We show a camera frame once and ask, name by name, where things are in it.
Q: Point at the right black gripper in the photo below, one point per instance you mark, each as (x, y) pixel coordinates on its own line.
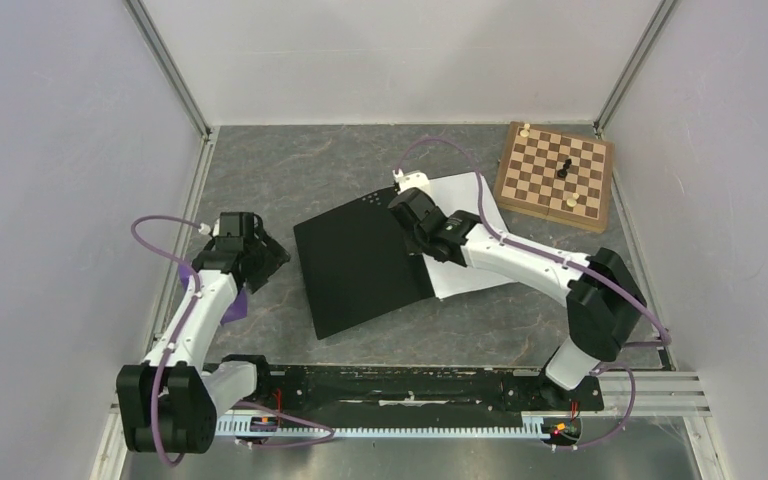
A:
(414, 248)

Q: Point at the black blue file folder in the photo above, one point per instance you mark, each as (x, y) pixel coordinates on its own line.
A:
(356, 266)

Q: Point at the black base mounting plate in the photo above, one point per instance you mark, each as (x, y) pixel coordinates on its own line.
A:
(344, 396)

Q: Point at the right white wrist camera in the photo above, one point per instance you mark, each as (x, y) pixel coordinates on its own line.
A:
(415, 179)

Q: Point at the black chess piece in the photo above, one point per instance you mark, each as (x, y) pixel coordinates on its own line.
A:
(565, 168)

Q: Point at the wooden chessboard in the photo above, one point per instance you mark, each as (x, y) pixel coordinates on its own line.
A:
(526, 180)

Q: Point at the white chess piece bottom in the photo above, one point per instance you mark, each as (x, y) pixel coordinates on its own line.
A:
(572, 201)

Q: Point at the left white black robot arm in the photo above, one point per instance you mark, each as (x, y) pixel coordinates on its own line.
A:
(169, 401)

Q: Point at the white slotted cable duct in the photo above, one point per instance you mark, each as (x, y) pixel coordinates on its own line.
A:
(243, 426)

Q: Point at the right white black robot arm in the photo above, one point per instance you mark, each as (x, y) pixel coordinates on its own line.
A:
(602, 300)

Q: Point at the purple stapler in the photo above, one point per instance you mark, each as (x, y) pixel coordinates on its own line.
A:
(236, 311)

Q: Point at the white paper sheet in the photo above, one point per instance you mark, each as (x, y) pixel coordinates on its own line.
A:
(458, 196)

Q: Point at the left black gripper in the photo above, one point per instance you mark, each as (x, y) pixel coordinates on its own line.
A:
(273, 254)

